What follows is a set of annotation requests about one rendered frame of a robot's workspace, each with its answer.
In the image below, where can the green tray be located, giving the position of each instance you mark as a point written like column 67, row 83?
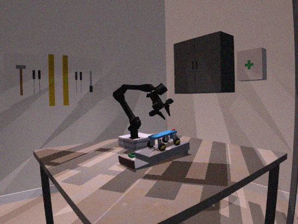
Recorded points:
column 131, row 155

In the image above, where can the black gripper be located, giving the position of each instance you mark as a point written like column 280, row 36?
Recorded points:
column 165, row 105

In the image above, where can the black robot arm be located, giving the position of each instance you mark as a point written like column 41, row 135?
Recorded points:
column 134, row 121

